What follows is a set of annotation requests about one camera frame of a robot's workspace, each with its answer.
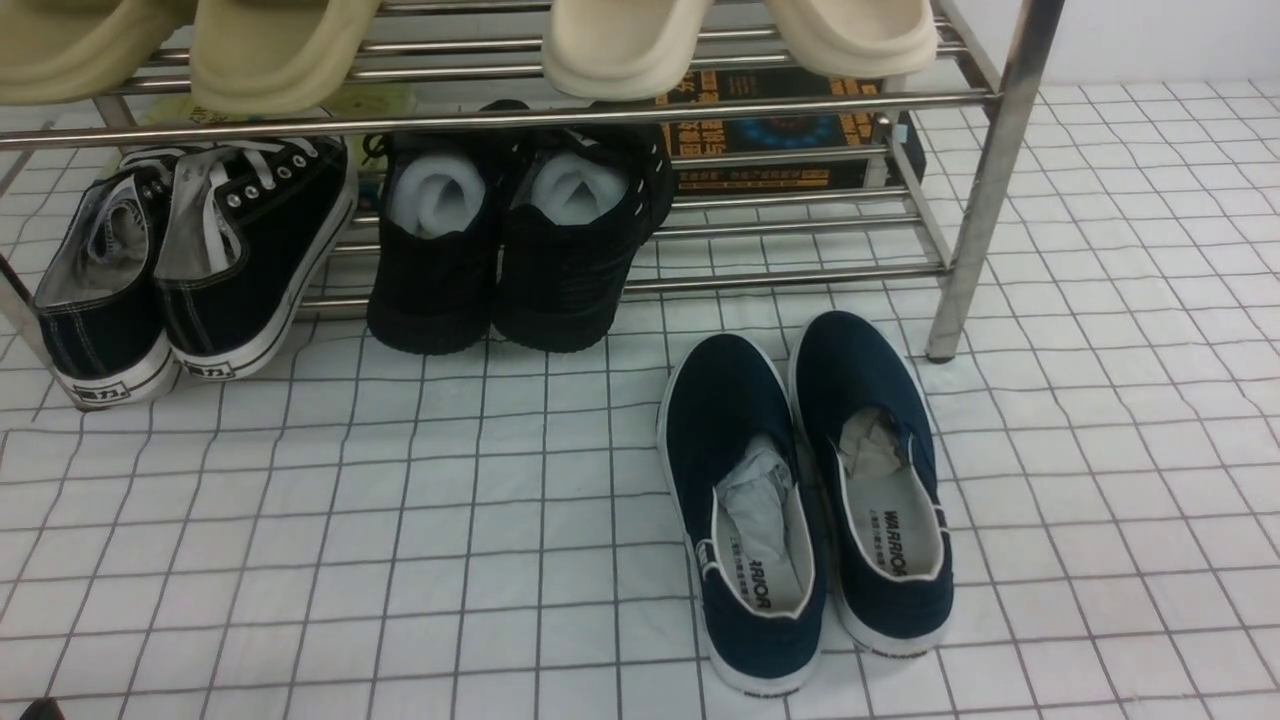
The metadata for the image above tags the black lace-up sneaker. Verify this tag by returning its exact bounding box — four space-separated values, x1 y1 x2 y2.
152 136 358 382
31 147 188 407

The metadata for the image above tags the cream slipper far right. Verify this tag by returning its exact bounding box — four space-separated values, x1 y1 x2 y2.
765 1 940 79

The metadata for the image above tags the silver metal shoe rack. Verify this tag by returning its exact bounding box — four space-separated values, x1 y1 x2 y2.
3 1 1065 410

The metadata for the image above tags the black lace-up sneaker right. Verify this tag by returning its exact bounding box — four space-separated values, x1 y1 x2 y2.
152 136 358 382

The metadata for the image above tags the black canvas shoe left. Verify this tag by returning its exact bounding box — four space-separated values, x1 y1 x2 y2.
364 128 531 356

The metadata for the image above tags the beige slipper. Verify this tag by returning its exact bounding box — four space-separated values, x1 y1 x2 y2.
188 1 381 115
1 1 196 106

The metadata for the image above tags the white grid tablecloth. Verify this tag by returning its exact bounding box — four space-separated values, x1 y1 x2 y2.
1 79 1279 719

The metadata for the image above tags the black lace-up sneaker left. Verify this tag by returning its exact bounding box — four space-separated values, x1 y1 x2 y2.
31 147 188 407

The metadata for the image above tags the black canvas shoe right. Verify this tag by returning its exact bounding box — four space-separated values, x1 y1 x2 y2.
492 123 677 354

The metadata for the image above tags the cream slipper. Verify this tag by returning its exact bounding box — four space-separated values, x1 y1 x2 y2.
541 0 713 101
765 1 940 79

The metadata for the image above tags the black printed box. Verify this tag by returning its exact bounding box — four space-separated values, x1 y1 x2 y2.
652 67 883 196

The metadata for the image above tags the navy slip-on shoe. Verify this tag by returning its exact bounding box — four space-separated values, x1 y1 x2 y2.
788 310 955 659
655 333 827 697

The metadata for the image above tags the black canvas shoe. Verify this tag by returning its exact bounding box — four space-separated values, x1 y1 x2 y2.
364 128 531 356
492 123 677 354

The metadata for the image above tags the beige slipper far left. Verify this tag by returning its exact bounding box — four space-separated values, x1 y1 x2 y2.
1 1 196 106

